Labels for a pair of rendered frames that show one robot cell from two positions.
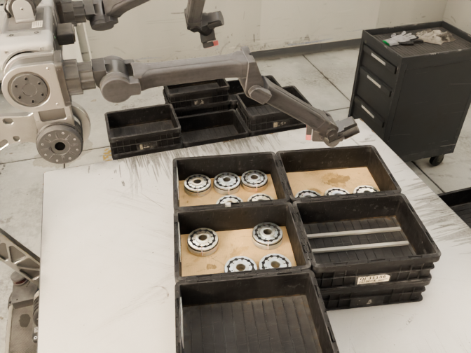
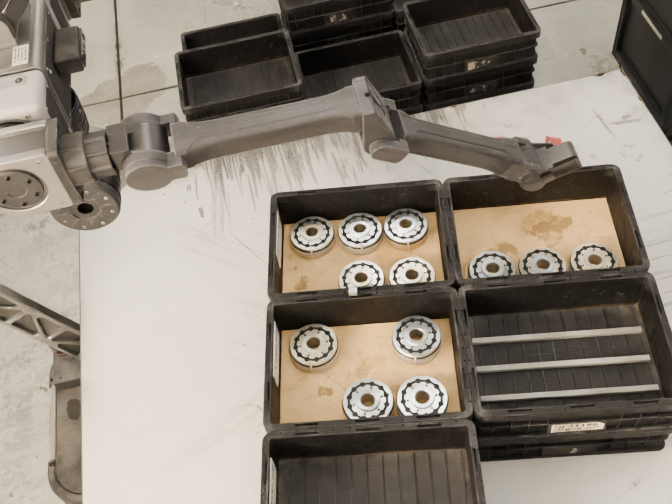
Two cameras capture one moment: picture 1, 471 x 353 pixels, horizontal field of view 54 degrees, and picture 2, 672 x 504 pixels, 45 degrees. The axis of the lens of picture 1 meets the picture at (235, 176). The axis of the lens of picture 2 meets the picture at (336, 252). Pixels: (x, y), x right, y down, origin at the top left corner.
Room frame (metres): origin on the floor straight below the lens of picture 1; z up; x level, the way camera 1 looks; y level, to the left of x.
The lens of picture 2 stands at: (0.22, -0.17, 2.34)
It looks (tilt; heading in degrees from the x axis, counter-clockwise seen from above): 53 degrees down; 13
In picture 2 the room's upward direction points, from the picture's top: 10 degrees counter-clockwise
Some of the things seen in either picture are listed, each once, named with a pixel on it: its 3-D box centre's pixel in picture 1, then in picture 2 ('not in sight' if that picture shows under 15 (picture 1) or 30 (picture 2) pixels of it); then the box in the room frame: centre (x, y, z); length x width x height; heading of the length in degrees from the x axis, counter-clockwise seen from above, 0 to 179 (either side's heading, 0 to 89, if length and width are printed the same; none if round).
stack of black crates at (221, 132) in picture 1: (211, 148); (360, 103); (2.40, 0.15, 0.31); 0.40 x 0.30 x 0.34; 107
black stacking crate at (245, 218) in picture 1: (237, 251); (366, 370); (1.02, -0.01, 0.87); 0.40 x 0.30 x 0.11; 97
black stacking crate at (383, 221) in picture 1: (359, 240); (564, 356); (1.06, -0.41, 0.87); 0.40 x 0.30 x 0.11; 97
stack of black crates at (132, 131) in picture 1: (146, 152); (248, 117); (2.27, 0.54, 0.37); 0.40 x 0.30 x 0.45; 107
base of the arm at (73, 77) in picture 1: (76, 76); (86, 157); (1.07, 0.40, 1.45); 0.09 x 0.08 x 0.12; 17
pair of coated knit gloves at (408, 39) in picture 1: (400, 38); not in sight; (2.78, -1.02, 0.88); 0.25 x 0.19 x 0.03; 107
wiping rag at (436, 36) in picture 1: (435, 35); not in sight; (2.82, -1.25, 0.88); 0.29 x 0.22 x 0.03; 107
